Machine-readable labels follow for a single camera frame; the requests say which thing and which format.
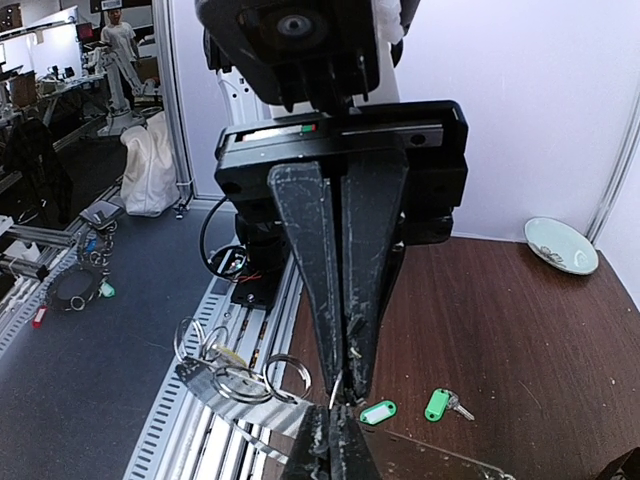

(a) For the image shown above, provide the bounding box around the person in background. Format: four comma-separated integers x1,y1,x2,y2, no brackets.
101,9,140,117

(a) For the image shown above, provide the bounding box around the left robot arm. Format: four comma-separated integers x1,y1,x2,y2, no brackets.
196,1,468,401

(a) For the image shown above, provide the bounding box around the left corner metal post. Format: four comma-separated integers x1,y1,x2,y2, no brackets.
585,87,639,244

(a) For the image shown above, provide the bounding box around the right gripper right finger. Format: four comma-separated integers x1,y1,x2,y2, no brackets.
330,405,381,480

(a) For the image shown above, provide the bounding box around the green tagged key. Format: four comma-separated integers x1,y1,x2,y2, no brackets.
359,400,398,426
424,388,475,422

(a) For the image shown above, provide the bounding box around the black wire dish rack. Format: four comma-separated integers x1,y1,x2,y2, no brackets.
363,427,639,479

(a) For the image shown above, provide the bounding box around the aluminium rail frame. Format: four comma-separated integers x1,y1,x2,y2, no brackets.
124,262,307,479

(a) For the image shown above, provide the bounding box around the white bag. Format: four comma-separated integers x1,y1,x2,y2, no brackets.
120,111,180,218

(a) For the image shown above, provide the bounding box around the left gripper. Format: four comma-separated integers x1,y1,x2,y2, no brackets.
214,100,468,395

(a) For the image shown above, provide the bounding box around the pale green plate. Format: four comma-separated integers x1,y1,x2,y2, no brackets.
523,217,599,276

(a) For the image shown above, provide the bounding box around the yellow tagged key bunch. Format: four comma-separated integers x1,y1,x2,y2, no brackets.
199,326,250,378

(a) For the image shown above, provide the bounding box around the black key holder strap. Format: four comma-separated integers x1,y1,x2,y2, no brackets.
172,315,351,459

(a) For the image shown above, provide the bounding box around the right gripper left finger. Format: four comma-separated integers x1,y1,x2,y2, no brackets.
282,405,330,480

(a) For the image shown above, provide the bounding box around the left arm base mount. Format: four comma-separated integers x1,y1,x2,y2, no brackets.
199,197,296,306

